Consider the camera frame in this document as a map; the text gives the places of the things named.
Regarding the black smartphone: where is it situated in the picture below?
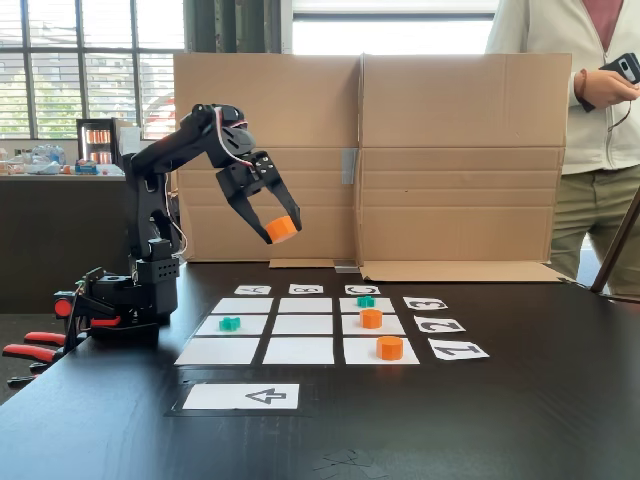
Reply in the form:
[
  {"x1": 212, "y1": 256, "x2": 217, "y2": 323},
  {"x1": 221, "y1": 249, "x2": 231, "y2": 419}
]
[{"x1": 598, "y1": 52, "x2": 640, "y2": 86}]

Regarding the white paper grid square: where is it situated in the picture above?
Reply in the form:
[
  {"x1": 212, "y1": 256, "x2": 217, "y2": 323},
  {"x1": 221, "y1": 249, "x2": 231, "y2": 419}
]
[
  {"x1": 262, "y1": 337, "x2": 336, "y2": 366},
  {"x1": 211, "y1": 297, "x2": 275, "y2": 314},
  {"x1": 194, "y1": 314, "x2": 269, "y2": 336},
  {"x1": 341, "y1": 314, "x2": 407, "y2": 336},
  {"x1": 174, "y1": 337, "x2": 261, "y2": 366},
  {"x1": 272, "y1": 314, "x2": 334, "y2": 335},
  {"x1": 343, "y1": 337, "x2": 421, "y2": 366},
  {"x1": 339, "y1": 297, "x2": 396, "y2": 314},
  {"x1": 278, "y1": 297, "x2": 334, "y2": 314}
]

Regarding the person's hand with brown bracelet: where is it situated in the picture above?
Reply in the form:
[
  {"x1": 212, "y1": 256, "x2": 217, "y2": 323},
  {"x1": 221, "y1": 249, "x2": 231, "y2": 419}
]
[{"x1": 585, "y1": 68, "x2": 640, "y2": 109}]

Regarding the white paper bag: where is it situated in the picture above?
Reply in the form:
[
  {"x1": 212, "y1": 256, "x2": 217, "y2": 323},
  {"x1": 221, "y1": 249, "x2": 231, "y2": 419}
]
[{"x1": 118, "y1": 126, "x2": 144, "y2": 157}]

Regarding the mini fridge with cans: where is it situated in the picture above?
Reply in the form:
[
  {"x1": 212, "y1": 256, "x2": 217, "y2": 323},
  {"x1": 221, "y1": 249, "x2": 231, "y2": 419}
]
[{"x1": 76, "y1": 117, "x2": 132, "y2": 171}]

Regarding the dark green curtain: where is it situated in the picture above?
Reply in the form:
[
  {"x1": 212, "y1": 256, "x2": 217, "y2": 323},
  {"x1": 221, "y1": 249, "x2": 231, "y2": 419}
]
[{"x1": 184, "y1": 0, "x2": 294, "y2": 54}]

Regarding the brown cardboard screen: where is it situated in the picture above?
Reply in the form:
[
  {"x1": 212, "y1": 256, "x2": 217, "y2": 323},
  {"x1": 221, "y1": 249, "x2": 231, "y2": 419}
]
[{"x1": 172, "y1": 52, "x2": 574, "y2": 284}]

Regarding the white paper arrow sheet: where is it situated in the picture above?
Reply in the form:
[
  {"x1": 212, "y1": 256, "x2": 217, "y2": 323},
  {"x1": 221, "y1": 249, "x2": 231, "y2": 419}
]
[{"x1": 182, "y1": 383, "x2": 300, "y2": 411}]

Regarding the paper label number 3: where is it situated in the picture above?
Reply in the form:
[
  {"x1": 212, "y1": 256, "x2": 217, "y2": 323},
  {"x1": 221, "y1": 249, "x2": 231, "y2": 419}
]
[{"x1": 402, "y1": 296, "x2": 450, "y2": 311}]

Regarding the bright window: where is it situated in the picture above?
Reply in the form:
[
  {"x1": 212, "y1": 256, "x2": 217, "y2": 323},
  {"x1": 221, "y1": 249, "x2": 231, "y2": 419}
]
[{"x1": 292, "y1": 9, "x2": 496, "y2": 55}]

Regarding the dark counter cabinet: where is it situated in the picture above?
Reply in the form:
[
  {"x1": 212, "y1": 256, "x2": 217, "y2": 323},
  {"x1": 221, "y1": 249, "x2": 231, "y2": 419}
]
[{"x1": 0, "y1": 172, "x2": 174, "y2": 314}]

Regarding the heap of clear plastic bags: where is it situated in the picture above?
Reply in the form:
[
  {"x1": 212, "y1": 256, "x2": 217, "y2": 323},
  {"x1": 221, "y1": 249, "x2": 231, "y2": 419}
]
[{"x1": 22, "y1": 143, "x2": 69, "y2": 175}]

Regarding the window with horizontal blinds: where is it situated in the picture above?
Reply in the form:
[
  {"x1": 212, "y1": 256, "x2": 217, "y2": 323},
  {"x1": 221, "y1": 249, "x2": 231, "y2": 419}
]
[{"x1": 0, "y1": 0, "x2": 186, "y2": 141}]

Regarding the black clamp with red knob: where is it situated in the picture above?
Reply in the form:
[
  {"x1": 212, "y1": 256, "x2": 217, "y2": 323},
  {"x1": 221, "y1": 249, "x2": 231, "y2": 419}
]
[{"x1": 53, "y1": 291, "x2": 121, "y2": 354}]

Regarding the paper label number 2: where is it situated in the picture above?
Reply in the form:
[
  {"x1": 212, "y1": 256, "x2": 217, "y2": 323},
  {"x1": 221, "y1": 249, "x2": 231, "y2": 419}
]
[{"x1": 413, "y1": 315, "x2": 467, "y2": 334}]

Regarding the paper label number 1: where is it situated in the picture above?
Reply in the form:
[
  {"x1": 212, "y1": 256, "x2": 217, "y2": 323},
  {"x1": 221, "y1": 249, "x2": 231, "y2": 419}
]
[{"x1": 427, "y1": 338, "x2": 491, "y2": 361}]

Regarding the person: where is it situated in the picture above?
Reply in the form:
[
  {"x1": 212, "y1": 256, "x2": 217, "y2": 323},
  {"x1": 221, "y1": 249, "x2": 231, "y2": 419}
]
[{"x1": 484, "y1": 0, "x2": 640, "y2": 297}]

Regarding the black clamp with red handles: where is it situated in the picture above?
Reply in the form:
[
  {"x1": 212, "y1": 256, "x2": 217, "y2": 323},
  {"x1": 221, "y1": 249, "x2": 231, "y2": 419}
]
[{"x1": 2, "y1": 331, "x2": 69, "y2": 389}]

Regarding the dark camera tripod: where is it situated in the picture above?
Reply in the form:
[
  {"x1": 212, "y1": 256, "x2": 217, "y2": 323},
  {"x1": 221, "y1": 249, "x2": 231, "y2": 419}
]
[{"x1": 589, "y1": 192, "x2": 640, "y2": 294}]

